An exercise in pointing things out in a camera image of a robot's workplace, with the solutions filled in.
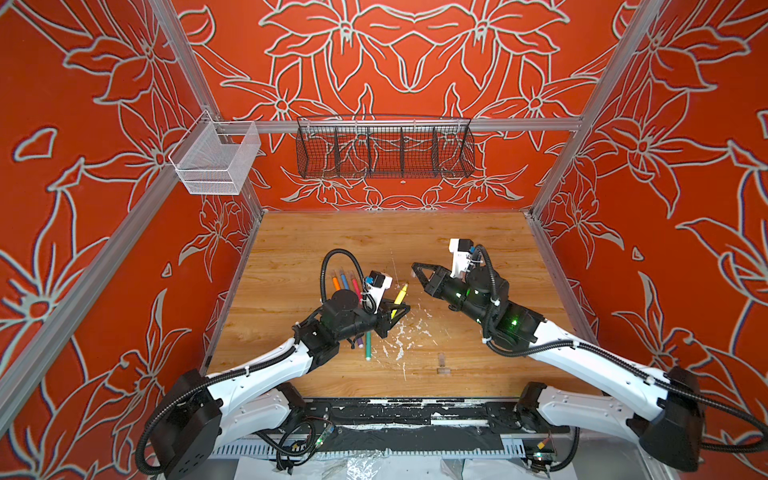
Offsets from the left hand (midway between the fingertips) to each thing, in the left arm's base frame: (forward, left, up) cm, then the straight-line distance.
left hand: (407, 306), depth 72 cm
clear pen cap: (-9, -11, -19) cm, 23 cm away
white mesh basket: (+44, +63, +11) cm, 78 cm away
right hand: (+5, +1, +10) cm, 11 cm away
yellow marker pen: (+1, +2, +2) cm, 3 cm away
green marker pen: (-4, +10, -19) cm, 22 cm away
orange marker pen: (+16, +23, -19) cm, 34 cm away
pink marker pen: (-2, +12, +9) cm, 15 cm away
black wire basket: (+52, +9, +11) cm, 54 cm away
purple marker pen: (-3, +13, -19) cm, 23 cm away
